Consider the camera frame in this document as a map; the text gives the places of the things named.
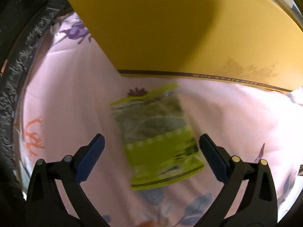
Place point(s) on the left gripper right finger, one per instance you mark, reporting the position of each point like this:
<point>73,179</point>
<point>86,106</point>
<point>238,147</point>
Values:
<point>248,196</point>

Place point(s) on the green snack packet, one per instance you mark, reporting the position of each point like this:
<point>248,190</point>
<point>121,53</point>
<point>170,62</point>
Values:
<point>158,140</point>

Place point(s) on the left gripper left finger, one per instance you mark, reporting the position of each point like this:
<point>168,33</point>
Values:
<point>71,171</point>

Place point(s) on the dark carved wooden furniture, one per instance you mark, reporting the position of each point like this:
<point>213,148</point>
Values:
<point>23,25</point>

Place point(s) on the yellow cardboard box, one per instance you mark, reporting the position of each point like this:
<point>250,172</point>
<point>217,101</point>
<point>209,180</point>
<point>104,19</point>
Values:
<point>253,42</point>

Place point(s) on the pink floral tablecloth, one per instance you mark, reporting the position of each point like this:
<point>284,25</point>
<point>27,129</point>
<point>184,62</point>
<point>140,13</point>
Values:
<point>67,100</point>

